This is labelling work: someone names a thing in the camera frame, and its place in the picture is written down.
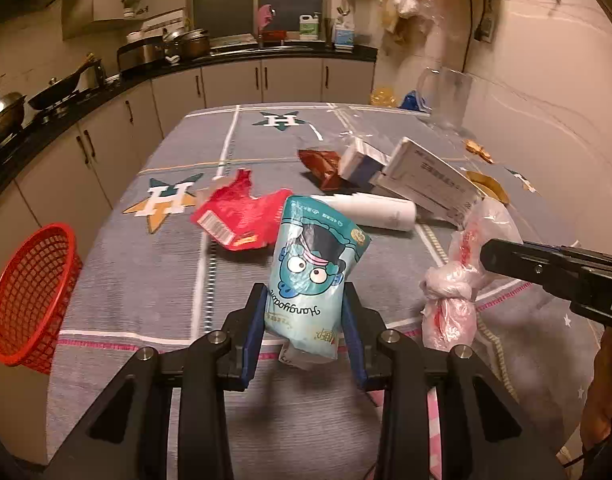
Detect pink white plastic bag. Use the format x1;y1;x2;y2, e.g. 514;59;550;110
420;197;522;352

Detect light blue cartoon snack bag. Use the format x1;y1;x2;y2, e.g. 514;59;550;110
265;195;371;370

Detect small white blue box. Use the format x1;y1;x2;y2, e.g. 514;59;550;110
337;136;388;188

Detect red plastic basket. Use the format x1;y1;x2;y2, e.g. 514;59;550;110
0;223;82;375

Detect large white medicine box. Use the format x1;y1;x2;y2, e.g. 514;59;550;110
374;136;485;228

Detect grey patterned tablecloth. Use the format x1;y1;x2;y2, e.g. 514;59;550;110
46;103;574;479

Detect white plastic bottle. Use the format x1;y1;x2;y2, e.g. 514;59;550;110
312;193;417;232

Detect clear plastic pitcher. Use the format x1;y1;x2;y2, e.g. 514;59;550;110
415;67;473;130

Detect red crumpled wrapper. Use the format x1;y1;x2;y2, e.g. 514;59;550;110
191;169;292;252

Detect blue plastic bag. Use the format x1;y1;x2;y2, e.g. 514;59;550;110
400;90;432;113

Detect yellow plastic bag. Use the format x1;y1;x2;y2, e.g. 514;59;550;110
370;87;397;108

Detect brown crumpled wrapper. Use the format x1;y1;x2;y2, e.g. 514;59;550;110
297;148;345;192

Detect lidded pot on stove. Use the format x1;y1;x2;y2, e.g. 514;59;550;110
0;92;26;142

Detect black wok pan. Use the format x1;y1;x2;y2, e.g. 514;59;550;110
28;54;98;112

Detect white green detergent jug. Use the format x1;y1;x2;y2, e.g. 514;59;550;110
298;13;320;40

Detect steel cooking pot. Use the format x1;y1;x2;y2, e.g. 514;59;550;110
163;28;210;60

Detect pink object at window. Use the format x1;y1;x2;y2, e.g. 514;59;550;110
256;3;275;36

